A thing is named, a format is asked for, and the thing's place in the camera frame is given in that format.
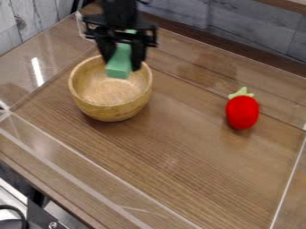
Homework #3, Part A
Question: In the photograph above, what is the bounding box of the brown wooden bowl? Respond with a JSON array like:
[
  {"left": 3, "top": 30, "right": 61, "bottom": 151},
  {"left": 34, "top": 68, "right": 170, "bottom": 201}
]
[{"left": 69, "top": 55, "right": 154, "bottom": 122}]

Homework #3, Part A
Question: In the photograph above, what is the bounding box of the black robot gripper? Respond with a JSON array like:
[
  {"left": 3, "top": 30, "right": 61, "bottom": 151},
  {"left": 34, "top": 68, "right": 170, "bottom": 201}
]
[{"left": 82, "top": 14, "right": 158, "bottom": 72}]

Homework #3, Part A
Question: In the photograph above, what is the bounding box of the red plush strawberry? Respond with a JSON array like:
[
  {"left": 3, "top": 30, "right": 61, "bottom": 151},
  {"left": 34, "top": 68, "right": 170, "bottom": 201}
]
[{"left": 225, "top": 87, "right": 260, "bottom": 130}]

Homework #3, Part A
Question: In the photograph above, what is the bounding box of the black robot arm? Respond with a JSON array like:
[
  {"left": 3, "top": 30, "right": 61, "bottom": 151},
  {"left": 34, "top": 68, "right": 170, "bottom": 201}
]
[{"left": 82, "top": 0, "right": 158, "bottom": 78}]

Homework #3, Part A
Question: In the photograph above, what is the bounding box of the clear acrylic tray wall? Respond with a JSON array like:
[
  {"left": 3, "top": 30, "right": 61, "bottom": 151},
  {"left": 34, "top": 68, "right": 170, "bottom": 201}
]
[{"left": 0, "top": 110, "right": 201, "bottom": 229}]

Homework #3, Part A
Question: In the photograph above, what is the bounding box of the green rectangular stick block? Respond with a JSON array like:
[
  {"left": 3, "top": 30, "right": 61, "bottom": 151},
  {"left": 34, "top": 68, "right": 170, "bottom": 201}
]
[{"left": 105, "top": 29, "right": 139, "bottom": 81}]

